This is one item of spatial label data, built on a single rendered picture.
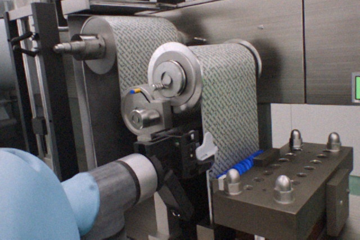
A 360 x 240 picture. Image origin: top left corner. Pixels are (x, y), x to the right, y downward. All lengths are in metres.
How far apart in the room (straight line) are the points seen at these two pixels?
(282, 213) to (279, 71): 0.44
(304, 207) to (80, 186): 0.37
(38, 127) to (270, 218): 0.58
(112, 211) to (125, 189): 0.04
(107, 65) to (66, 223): 0.71
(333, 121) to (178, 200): 2.87
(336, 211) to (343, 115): 2.62
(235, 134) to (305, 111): 2.67
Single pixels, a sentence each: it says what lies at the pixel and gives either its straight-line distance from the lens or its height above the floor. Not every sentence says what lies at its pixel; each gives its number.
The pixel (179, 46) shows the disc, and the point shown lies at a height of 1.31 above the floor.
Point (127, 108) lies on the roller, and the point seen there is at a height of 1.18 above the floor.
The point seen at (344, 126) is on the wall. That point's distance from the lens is 3.37.
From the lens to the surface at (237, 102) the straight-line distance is 0.79.
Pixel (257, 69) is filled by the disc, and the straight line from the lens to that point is 0.87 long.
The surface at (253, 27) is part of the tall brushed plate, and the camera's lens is 0.96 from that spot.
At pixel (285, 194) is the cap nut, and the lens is 0.62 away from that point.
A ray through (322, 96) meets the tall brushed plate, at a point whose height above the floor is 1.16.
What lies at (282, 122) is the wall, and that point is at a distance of 3.54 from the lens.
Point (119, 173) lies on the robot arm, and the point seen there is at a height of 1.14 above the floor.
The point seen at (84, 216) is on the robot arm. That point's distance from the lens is 0.46.
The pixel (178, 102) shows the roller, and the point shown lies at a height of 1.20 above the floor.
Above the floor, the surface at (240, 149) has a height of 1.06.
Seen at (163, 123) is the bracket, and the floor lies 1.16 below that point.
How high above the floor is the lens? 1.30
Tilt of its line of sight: 10 degrees down
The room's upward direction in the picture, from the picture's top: 5 degrees counter-clockwise
